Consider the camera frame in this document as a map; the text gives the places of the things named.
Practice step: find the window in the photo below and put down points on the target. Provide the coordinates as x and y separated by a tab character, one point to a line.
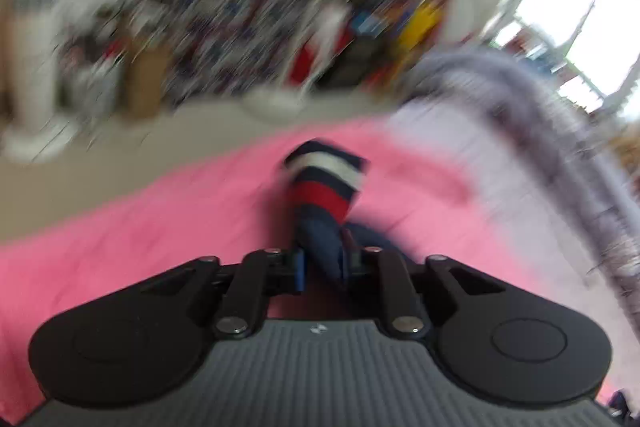
575	17

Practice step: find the navy striped garment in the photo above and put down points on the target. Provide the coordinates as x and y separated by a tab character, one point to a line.
320	199

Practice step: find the pink blanket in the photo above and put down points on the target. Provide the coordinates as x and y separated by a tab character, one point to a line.
150	232

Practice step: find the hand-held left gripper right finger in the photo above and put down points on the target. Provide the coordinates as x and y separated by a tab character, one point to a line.
345	259

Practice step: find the yellow item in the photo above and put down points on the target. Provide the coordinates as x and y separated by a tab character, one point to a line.
417	29

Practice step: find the cluttered dark shelf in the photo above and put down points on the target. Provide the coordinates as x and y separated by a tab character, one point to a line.
220	17

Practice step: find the grey patterned quilt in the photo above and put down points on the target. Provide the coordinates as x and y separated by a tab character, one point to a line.
525	102

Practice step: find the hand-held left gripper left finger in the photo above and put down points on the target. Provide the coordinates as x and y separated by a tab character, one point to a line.
299	273

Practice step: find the lilac bed sheet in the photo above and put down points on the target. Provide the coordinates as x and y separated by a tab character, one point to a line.
525	237

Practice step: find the brown cardboard box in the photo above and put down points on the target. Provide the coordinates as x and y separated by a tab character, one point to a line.
147	82

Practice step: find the white stand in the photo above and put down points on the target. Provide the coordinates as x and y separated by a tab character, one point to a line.
290	99

